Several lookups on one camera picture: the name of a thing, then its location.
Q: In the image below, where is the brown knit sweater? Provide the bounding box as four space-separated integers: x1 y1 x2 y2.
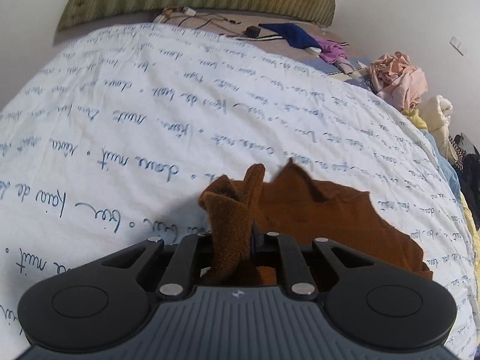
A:
199 162 433 286

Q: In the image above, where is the dark clothes pile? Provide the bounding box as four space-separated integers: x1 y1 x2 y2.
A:
449 133 480 228

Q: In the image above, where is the white quilt with blue script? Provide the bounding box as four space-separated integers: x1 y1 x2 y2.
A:
1 24 479 359

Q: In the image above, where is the yellow garment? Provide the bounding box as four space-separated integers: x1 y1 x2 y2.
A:
401 108 428 132

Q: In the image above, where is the cream puffy jacket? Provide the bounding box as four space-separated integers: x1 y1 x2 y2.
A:
418 95 453 155

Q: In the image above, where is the pink crumpled garment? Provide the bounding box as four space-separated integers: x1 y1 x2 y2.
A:
368 51 428 111

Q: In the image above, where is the purple garment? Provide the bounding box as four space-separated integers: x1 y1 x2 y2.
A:
315 37 348 64

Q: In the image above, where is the dark blue garment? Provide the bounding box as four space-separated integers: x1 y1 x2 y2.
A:
259 23 320 50

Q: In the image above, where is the black charger with cable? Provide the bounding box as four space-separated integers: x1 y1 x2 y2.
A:
155 7 261 39

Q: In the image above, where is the white wall switch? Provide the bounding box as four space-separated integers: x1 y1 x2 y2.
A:
450 37 467 56

